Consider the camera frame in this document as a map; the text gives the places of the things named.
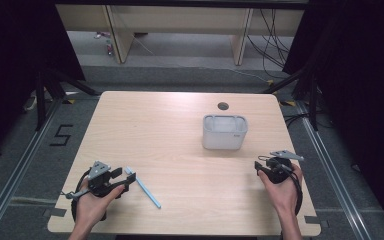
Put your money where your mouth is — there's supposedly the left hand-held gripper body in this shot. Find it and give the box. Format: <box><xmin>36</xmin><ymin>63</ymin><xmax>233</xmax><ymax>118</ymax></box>
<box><xmin>61</xmin><ymin>161</ymin><xmax>125</xmax><ymax>200</ymax></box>

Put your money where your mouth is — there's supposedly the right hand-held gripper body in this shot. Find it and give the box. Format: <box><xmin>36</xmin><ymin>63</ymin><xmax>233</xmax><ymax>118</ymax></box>
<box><xmin>257</xmin><ymin>149</ymin><xmax>305</xmax><ymax>185</ymax></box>

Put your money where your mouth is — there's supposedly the light blue toothbrush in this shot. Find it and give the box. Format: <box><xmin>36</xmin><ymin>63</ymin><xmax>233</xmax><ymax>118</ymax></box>
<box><xmin>124</xmin><ymin>166</ymin><xmax>163</xmax><ymax>210</ymax></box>

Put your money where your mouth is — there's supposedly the person's right hand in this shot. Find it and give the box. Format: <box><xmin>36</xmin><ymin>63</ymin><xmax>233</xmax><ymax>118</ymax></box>
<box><xmin>257</xmin><ymin>163</ymin><xmax>304</xmax><ymax>218</ymax></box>

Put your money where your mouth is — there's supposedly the person's left hand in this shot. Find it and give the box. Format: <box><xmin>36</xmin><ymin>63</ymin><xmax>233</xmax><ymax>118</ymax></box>
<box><xmin>74</xmin><ymin>178</ymin><xmax>126</xmax><ymax>233</ymax></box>

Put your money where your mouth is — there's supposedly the white plastic container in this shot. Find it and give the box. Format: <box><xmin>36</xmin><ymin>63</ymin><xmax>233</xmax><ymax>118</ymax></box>
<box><xmin>201</xmin><ymin>113</ymin><xmax>249</xmax><ymax>151</ymax></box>

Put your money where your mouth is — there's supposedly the black metal stand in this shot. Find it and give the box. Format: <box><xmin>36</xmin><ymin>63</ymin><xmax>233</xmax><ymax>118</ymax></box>
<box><xmin>34</xmin><ymin>68</ymin><xmax>102</xmax><ymax>132</ymax></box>
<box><xmin>262</xmin><ymin>64</ymin><xmax>320</xmax><ymax>132</ymax></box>

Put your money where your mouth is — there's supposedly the black curtain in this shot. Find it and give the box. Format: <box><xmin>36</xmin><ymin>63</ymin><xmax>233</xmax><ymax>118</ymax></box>
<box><xmin>281</xmin><ymin>0</ymin><xmax>384</xmax><ymax>231</ymax></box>
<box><xmin>0</xmin><ymin>0</ymin><xmax>87</xmax><ymax>161</ymax></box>

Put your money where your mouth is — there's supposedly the light wooden bench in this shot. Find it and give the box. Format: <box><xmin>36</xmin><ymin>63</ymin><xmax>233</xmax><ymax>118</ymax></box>
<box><xmin>55</xmin><ymin>3</ymin><xmax>306</xmax><ymax>66</ymax></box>

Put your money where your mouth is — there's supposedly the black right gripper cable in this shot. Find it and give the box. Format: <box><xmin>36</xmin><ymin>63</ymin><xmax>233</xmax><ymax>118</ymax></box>
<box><xmin>289</xmin><ymin>170</ymin><xmax>304</xmax><ymax>217</ymax></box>

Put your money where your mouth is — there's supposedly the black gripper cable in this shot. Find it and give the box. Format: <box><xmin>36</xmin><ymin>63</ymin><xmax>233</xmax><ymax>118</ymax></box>
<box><xmin>70</xmin><ymin>169</ymin><xmax>108</xmax><ymax>223</ymax></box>
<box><xmin>289</xmin><ymin>170</ymin><xmax>304</xmax><ymax>217</ymax></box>

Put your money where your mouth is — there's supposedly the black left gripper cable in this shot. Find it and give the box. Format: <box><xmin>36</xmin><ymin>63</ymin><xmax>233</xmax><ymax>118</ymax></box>
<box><xmin>70</xmin><ymin>169</ymin><xmax>108</xmax><ymax>223</ymax></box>

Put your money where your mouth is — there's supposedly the aluminium floor rail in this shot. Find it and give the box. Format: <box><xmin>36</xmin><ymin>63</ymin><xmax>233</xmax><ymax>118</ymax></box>
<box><xmin>0</xmin><ymin>99</ymin><xmax>64</xmax><ymax>240</ymax></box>
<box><xmin>295</xmin><ymin>99</ymin><xmax>374</xmax><ymax>240</ymax></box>

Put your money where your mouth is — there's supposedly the bundle of black cables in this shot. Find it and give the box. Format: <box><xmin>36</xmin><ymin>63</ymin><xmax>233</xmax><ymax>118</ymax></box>
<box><xmin>245</xmin><ymin>9</ymin><xmax>295</xmax><ymax>81</ymax></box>

